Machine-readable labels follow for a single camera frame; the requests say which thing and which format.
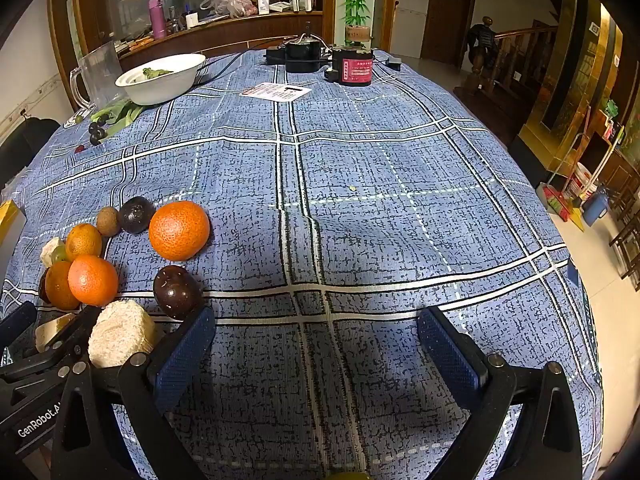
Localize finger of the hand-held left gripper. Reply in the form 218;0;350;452
0;305;103;383
0;301;38;347

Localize blue bin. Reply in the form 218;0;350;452
582;187;611;226

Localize clear glass mug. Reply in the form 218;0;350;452
69;42;128;111

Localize black electric device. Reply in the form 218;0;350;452
285;22;323;73

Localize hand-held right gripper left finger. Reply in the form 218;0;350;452
50;305;217;480

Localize small white fibrous chunk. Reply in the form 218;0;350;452
40;238;67;268

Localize blue plaid tablecloth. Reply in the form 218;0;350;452
0;47;603;480

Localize pale white wedge piece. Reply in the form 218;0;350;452
35;312;76;353

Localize black cable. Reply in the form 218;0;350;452
192;50;267;86

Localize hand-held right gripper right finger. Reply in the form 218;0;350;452
416;306;583;480

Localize wooden chair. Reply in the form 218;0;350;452
607;200;640;291

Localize large white fibrous chunk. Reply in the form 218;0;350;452
88;299;157;368

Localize wooden counter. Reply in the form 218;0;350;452
75;7;326;68

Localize brown wooden door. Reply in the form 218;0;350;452
420;0;478;68

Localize white bowl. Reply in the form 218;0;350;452
115;53;207;106

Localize white paper card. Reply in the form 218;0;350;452
239;81;313;102

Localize colourful broom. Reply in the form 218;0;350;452
537;105;593;231

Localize dark statue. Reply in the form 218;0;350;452
467;16;498;76

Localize white bucket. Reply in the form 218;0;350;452
572;162;601;201

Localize small orange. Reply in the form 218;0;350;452
44;260;81;311
67;254;120;307
65;223;103;262

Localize black chair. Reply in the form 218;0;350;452
0;117;61;186

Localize clear plastic bag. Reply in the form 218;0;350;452
200;0;258;18

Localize golden cardboard box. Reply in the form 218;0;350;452
0;200;27;281

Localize pink thermos bottle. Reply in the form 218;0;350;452
148;0;167;39

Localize large orange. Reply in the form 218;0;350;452
148;200;211;262

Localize green leafy vegetables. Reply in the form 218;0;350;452
90;100;146;136

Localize brown kiwi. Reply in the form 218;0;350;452
96;206;120;237

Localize red and black battery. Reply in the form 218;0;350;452
324;47;376;86

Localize wooden stair railing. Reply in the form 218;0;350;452
470;20;558;101

